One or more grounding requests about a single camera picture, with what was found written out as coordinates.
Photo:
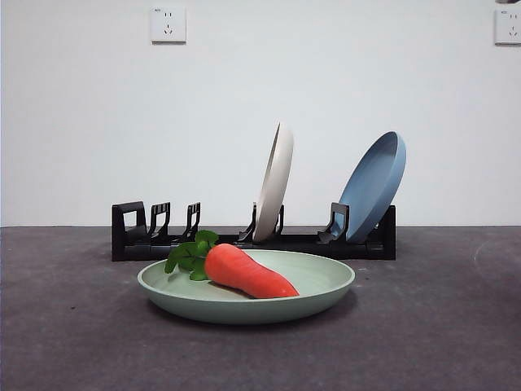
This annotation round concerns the orange carrot with green leaves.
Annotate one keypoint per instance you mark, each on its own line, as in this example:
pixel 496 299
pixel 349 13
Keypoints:
pixel 244 271

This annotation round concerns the pale green plate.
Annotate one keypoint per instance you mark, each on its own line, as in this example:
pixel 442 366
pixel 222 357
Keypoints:
pixel 244 309

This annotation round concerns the cream white plate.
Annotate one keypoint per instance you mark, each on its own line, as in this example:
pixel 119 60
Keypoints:
pixel 274 191

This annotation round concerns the blue plate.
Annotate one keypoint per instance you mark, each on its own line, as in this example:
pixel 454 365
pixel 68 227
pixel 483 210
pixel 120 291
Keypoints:
pixel 372 187

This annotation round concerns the black plate rack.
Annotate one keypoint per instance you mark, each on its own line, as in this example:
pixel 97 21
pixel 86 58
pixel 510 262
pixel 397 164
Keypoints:
pixel 134 251

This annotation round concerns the white wall socket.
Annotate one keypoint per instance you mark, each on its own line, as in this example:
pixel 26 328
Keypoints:
pixel 168 24
pixel 509 26

